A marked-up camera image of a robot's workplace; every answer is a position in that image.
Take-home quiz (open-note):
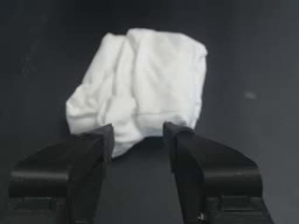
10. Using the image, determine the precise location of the white t-shirt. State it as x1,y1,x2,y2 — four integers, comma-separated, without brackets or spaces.
64,27,210,159

